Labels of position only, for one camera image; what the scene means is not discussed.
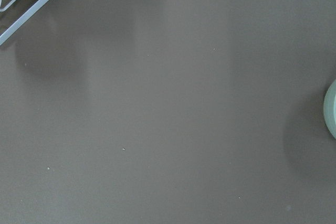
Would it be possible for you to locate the white wire dish rack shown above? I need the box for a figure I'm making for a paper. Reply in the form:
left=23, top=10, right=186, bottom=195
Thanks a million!
left=0, top=0, right=80, bottom=46

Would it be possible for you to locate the green bowl on table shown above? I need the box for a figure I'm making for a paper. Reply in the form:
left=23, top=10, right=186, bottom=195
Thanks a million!
left=323, top=80, right=336, bottom=138

